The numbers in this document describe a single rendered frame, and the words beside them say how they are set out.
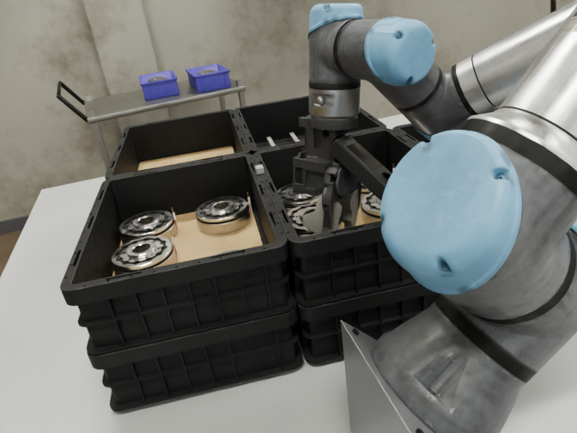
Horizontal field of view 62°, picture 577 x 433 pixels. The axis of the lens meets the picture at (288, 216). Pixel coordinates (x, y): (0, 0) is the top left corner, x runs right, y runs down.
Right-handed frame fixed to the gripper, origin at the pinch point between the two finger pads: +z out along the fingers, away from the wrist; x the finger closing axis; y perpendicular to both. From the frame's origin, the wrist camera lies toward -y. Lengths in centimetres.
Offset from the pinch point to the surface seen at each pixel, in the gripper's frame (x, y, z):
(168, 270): 27.0, 10.5, -3.8
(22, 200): -74, 265, 68
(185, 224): 2.7, 33.8, 3.9
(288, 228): 12.0, 2.2, -6.2
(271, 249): 17.5, 1.1, -5.4
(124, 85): -120, 211, 0
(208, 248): 7.8, 22.7, 4.1
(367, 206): -10.7, 0.7, -2.5
